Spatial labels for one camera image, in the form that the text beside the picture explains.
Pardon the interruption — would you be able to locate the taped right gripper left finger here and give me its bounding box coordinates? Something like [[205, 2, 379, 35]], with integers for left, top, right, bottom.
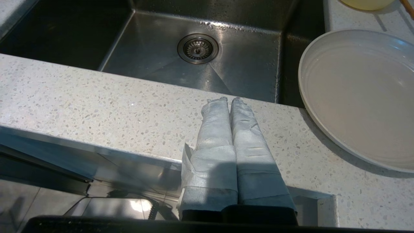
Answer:
[[179, 96, 239, 222]]

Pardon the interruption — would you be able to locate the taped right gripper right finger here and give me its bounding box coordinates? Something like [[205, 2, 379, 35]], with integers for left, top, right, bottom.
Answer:
[[230, 97, 297, 214]]

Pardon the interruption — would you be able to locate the white ceramic bowl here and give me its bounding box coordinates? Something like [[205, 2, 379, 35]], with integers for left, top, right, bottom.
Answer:
[[298, 29, 414, 174]]

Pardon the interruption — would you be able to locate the yellow plastic bowl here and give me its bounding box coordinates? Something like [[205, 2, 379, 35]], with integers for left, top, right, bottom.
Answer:
[[339, 0, 397, 11]]

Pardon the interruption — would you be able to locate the stainless steel sink basin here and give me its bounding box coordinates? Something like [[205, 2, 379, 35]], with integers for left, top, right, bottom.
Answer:
[[0, 0, 326, 109]]

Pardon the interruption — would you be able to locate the round metal drain strainer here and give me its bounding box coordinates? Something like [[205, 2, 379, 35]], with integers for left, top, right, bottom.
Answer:
[[177, 33, 219, 64]]

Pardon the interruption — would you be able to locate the black coiled cable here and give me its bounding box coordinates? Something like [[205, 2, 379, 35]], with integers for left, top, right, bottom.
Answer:
[[146, 199, 160, 221]]

